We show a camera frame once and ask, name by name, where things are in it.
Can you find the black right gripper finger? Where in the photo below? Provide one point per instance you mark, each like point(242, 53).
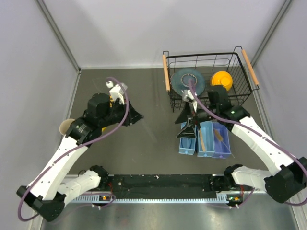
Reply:
point(187, 132)
point(184, 115)

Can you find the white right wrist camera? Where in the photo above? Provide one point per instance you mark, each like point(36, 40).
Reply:
point(189, 98)

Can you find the yellow ribbed bowl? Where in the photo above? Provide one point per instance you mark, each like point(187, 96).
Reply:
point(222, 78)

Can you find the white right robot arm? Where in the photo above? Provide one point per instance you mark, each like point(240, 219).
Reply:
point(286, 175)

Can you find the yellow test tube rack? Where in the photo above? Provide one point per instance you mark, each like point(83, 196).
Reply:
point(108, 115)

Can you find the wooden test tube holder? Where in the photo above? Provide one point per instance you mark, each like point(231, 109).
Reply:
point(202, 141)

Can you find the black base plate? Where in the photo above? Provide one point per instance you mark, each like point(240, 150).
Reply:
point(165, 186)

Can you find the blue safety goggles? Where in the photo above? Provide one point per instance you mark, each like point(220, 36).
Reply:
point(187, 143)

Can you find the black wire basket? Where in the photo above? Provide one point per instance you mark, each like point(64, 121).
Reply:
point(233, 70)

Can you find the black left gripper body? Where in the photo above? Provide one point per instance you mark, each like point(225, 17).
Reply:
point(117, 113)

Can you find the light blue bin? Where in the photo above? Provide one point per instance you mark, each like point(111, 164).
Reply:
point(187, 151)
point(207, 131)

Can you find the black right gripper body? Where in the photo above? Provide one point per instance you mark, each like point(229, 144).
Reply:
point(201, 115)

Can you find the light blue middle bin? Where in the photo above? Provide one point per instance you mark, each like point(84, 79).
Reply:
point(207, 131)

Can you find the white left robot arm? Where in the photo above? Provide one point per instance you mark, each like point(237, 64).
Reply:
point(47, 195)

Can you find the blue ceramic plate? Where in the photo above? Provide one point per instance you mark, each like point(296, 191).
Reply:
point(188, 81)

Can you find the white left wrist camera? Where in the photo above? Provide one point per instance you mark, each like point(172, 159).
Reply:
point(116, 89)

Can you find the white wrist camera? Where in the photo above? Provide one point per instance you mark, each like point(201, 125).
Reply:
point(189, 98)
point(116, 89)

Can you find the beige ceramic mug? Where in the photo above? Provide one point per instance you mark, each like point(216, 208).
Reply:
point(65, 125)

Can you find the light blue left bin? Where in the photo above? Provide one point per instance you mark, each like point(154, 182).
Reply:
point(187, 151)

